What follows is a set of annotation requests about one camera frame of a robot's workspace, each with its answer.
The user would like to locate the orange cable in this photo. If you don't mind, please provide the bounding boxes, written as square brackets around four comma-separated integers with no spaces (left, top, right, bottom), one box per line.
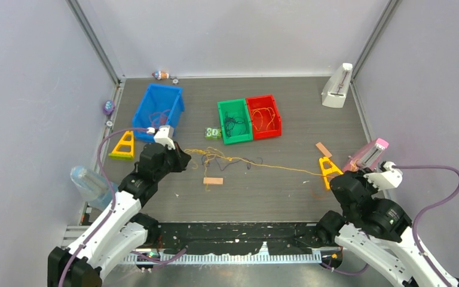
[310,188,331,201]

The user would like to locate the dark cable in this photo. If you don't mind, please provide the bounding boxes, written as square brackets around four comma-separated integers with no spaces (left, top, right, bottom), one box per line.
[223,111,250,138]

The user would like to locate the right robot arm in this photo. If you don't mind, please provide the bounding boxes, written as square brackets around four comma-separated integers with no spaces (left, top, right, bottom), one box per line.
[316,167,459,286]

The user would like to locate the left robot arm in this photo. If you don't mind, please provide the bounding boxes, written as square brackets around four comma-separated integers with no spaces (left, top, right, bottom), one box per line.
[47,142,191,286]

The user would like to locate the yellow ladder toy right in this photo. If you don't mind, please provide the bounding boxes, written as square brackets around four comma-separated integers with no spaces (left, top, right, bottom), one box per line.
[319,157,343,190]

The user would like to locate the small wooden block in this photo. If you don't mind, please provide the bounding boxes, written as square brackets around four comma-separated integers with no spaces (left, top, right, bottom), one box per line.
[203,177,224,185]

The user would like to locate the pink metronome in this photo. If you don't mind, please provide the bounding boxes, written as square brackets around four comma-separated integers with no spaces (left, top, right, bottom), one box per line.
[342,138,389,172]

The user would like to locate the green monster toy block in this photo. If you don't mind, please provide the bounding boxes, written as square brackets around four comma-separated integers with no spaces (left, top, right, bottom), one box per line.
[204,127,222,139]

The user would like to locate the yellow triangle ladder toy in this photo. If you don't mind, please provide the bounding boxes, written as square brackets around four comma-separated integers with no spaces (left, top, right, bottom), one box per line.
[108,130,134,161]

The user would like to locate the blue plastic bin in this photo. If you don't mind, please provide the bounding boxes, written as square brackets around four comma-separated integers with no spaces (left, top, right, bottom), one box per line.
[131,84,185,129]

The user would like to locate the green plastic bin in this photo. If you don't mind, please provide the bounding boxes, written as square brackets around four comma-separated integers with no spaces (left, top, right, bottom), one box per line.
[217,98,253,145]

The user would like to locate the clear plastic container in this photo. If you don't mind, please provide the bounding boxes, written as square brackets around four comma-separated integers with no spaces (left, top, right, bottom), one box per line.
[70,166,118,210]

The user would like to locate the purple round toy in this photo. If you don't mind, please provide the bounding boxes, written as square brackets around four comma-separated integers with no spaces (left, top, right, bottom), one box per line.
[103,100,115,116]

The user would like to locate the small colourful figurine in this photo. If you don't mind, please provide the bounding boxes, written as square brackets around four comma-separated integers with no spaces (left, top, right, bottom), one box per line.
[151,71,170,80]

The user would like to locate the red plastic bin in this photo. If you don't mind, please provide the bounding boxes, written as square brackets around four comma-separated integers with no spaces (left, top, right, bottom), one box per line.
[246,94,282,141]

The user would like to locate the white metronome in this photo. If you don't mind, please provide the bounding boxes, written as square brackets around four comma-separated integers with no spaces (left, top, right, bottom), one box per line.
[322,63,353,108]

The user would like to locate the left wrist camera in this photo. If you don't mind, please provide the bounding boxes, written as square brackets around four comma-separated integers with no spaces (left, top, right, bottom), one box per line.
[146,125,176,150]

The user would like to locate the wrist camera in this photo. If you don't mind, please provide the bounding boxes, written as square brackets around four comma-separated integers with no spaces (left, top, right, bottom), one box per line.
[146,125,176,150]
[363,161,403,191]

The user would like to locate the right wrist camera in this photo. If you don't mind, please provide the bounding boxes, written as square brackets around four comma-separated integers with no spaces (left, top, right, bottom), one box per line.
[363,161,403,191]

